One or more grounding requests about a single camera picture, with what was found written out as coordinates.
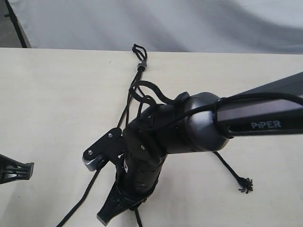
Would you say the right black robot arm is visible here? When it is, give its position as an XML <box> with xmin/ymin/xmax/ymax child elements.
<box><xmin>97</xmin><ymin>73</ymin><xmax>303</xmax><ymax>225</ymax></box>

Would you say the black backdrop frame pole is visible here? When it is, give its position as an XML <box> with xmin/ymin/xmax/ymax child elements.
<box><xmin>4</xmin><ymin>0</ymin><xmax>31</xmax><ymax>48</ymax></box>

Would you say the black rope with frayed end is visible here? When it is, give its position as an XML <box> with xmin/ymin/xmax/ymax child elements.
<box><xmin>132</xmin><ymin>44</ymin><xmax>254</xmax><ymax>195</ymax></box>

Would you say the grey fabric backdrop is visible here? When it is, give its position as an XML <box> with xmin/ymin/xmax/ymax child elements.
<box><xmin>9</xmin><ymin>0</ymin><xmax>303</xmax><ymax>54</ymax></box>

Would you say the black rope with knotted end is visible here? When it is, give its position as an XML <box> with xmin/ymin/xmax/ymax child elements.
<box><xmin>129</xmin><ymin>44</ymin><xmax>149</xmax><ymax>227</ymax></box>

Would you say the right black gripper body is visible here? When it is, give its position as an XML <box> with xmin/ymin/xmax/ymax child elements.
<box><xmin>113</xmin><ymin>151</ymin><xmax>166</xmax><ymax>201</ymax></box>

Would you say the grey cable clamp bracket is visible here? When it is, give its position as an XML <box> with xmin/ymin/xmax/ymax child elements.
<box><xmin>137</xmin><ymin>61</ymin><xmax>147</xmax><ymax>72</ymax></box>

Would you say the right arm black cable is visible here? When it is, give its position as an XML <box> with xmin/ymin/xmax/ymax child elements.
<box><xmin>131</xmin><ymin>79</ymin><xmax>303</xmax><ymax>133</ymax></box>

